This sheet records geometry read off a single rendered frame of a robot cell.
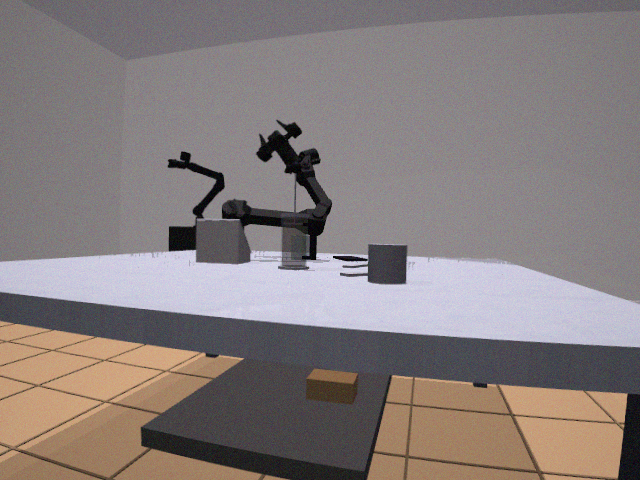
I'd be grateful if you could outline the brown rectangular block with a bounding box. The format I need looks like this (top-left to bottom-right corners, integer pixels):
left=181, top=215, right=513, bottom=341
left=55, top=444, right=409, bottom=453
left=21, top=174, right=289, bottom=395
left=306, top=369, right=358, bottom=405

